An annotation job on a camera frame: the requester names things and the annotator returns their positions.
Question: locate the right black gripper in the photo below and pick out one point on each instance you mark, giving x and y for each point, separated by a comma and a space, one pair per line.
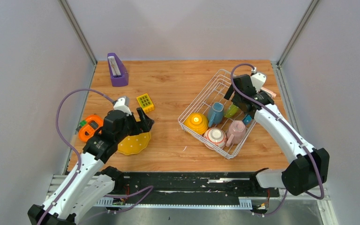
229, 94

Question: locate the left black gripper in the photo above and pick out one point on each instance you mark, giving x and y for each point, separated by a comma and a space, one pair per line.
140, 127

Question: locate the green polka dot plate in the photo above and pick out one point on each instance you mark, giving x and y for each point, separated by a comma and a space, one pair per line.
231, 111

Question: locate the blue ceramic mug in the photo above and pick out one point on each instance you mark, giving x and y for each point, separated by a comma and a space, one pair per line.
215, 114

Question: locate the yellow polka dot plate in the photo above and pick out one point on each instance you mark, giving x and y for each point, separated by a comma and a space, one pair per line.
134, 144

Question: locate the blue polka dot plate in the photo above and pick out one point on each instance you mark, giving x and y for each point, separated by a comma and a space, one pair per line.
247, 119

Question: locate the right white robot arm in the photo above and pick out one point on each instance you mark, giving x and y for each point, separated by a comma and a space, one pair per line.
308, 166

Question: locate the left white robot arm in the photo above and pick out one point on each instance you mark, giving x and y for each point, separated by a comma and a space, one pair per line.
70, 202

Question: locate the yellow toy block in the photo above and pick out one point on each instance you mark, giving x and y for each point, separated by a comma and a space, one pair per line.
145, 103

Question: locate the pink ceramic mug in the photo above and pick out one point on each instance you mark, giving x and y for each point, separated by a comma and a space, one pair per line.
235, 132

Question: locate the yellow ribbed bowl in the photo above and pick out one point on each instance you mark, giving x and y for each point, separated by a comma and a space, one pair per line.
197, 122

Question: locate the white red patterned bowl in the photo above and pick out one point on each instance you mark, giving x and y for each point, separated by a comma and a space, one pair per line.
216, 136

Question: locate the purple metronome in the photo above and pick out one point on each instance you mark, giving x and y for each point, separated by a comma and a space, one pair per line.
119, 75

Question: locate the orange tape measure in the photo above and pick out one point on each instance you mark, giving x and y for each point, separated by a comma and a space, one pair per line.
88, 127

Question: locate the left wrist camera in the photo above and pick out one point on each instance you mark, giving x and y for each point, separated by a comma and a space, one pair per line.
122, 104

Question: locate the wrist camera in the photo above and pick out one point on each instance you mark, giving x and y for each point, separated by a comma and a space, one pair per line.
258, 80
122, 104

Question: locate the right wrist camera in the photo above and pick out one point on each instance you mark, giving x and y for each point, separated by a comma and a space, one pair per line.
258, 80

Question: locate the white wire dish rack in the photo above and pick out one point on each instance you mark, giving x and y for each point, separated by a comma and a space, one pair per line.
214, 91

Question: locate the pink white rack handle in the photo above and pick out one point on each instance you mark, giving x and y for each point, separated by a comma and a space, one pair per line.
269, 92

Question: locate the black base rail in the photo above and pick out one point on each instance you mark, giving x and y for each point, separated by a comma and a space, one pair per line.
190, 190

